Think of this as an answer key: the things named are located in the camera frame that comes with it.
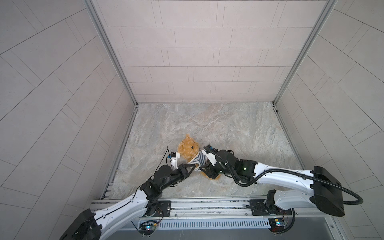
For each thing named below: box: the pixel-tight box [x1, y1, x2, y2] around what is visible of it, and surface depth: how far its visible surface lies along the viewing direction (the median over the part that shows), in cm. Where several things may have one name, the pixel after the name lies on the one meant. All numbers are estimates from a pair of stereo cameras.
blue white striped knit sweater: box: [188, 149, 210, 172], surface depth 77 cm
